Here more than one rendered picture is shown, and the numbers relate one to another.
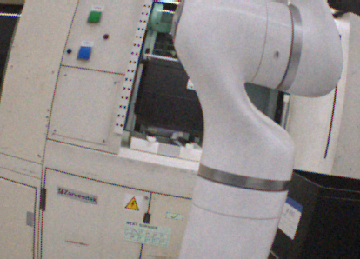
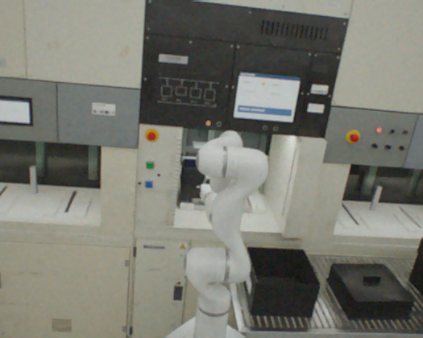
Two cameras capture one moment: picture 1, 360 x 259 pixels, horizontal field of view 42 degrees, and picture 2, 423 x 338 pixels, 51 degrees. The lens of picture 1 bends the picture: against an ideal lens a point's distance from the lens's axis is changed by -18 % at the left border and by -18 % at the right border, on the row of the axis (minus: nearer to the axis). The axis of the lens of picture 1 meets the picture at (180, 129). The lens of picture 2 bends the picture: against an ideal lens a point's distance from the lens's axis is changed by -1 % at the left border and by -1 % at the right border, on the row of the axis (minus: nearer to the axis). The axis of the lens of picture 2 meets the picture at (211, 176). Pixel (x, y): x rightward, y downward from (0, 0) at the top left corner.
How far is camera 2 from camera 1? 1.18 m
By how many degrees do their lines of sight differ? 20
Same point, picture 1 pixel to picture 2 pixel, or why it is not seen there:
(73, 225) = (152, 261)
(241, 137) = (208, 302)
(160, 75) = (191, 174)
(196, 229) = (198, 323)
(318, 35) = (236, 270)
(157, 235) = not seen: hidden behind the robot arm
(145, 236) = not seen: hidden behind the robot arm
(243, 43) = (206, 278)
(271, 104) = (263, 142)
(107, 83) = (163, 196)
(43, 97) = (129, 206)
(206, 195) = (200, 315)
